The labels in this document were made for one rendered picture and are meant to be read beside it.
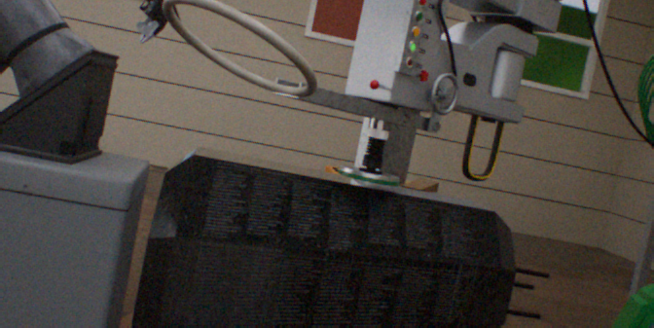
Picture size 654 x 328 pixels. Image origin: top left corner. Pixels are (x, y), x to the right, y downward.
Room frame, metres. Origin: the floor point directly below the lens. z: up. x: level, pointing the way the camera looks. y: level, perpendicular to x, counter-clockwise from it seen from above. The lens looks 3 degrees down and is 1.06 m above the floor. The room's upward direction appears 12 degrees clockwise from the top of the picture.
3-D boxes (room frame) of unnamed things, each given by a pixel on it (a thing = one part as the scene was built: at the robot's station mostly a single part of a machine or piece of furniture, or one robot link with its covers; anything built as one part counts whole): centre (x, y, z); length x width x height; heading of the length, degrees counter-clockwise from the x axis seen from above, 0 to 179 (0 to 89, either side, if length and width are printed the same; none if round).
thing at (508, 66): (2.95, -0.62, 1.34); 0.19 x 0.19 x 0.20
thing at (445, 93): (2.48, -0.33, 1.20); 0.15 x 0.10 x 0.15; 135
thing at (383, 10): (2.54, -0.21, 1.32); 0.36 x 0.22 x 0.45; 135
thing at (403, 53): (2.35, -0.19, 1.37); 0.08 x 0.03 x 0.28; 135
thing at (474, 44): (2.75, -0.44, 1.30); 0.74 x 0.23 x 0.49; 135
